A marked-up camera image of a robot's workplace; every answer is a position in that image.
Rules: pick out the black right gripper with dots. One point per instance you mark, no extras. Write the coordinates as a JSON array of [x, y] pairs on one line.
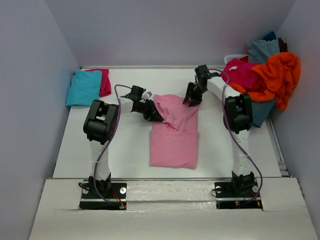
[[196, 100]]

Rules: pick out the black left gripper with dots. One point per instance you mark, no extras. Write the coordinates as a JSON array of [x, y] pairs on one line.
[[153, 114]]

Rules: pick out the light pink t-shirt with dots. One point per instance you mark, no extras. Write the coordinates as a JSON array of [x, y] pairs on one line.
[[174, 141]]

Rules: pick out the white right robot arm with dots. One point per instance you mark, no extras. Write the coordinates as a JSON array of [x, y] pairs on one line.
[[237, 119]]

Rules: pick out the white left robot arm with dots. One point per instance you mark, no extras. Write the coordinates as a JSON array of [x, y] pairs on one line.
[[100, 127]]

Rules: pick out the folded magenta t-shirt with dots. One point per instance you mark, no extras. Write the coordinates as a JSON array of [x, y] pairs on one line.
[[105, 87]]

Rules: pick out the white laundry basket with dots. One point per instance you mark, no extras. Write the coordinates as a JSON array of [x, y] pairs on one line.
[[229, 57]]

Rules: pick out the crumpled magenta t-shirt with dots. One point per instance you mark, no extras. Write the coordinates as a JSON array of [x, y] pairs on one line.
[[240, 74]]

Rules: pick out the folded turquoise t-shirt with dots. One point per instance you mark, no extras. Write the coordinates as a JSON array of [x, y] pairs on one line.
[[84, 88]]

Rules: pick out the grey-blue t-shirt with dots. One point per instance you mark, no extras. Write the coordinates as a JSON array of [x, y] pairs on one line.
[[259, 51]]

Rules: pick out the crumpled orange t-shirt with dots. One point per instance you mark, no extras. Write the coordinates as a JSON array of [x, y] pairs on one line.
[[276, 80]]

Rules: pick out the dark blue t-shirt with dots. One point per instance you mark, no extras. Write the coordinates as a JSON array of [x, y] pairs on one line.
[[270, 36]]

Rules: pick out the maroon t-shirt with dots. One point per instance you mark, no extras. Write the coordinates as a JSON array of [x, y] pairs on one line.
[[283, 47]]

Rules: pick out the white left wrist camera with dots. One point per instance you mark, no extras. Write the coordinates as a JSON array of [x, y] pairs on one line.
[[148, 96]]

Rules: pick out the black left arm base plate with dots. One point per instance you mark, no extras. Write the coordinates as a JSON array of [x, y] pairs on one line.
[[114, 200]]

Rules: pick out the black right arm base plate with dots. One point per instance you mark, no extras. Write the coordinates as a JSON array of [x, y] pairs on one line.
[[227, 199]]

